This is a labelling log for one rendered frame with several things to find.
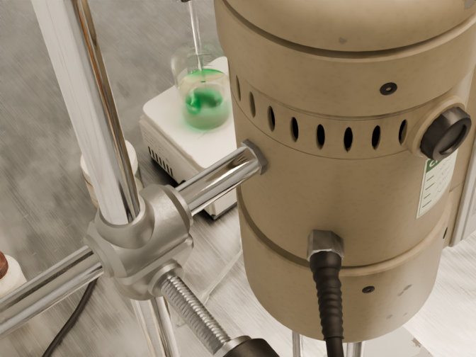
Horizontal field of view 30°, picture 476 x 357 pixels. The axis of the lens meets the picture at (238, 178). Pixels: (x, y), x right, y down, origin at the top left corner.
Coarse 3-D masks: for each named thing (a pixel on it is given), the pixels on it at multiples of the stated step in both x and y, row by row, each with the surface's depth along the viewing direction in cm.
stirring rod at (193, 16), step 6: (192, 0) 84; (192, 6) 84; (192, 12) 85; (192, 18) 85; (192, 24) 86; (198, 30) 87; (198, 36) 87; (198, 42) 88; (198, 48) 89; (198, 54) 89; (198, 60) 90; (198, 66) 91; (204, 72) 92; (204, 78) 92
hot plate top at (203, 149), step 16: (160, 96) 97; (176, 96) 97; (144, 112) 96; (160, 112) 96; (176, 112) 96; (160, 128) 94; (176, 128) 94; (176, 144) 93; (192, 144) 93; (208, 144) 93; (224, 144) 92; (192, 160) 92; (208, 160) 91
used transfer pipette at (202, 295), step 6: (240, 252) 92; (234, 258) 92; (228, 264) 91; (222, 270) 91; (228, 270) 91; (216, 276) 91; (222, 276) 91; (216, 282) 91; (210, 288) 91; (198, 294) 90; (204, 294) 90; (204, 300) 90; (180, 318) 90; (180, 324) 90
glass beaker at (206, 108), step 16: (176, 48) 90; (192, 48) 91; (208, 48) 91; (176, 64) 91; (192, 64) 93; (208, 64) 93; (224, 64) 92; (176, 80) 89; (224, 80) 88; (192, 96) 89; (208, 96) 89; (224, 96) 90; (192, 112) 91; (208, 112) 91; (224, 112) 92; (192, 128) 93; (208, 128) 93; (224, 128) 94
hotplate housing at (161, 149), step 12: (144, 120) 98; (144, 132) 98; (156, 132) 97; (144, 144) 101; (156, 144) 97; (168, 144) 96; (156, 156) 100; (168, 156) 96; (180, 156) 95; (168, 168) 99; (180, 168) 95; (192, 168) 94; (180, 180) 98; (216, 204) 95; (228, 204) 96; (216, 216) 97
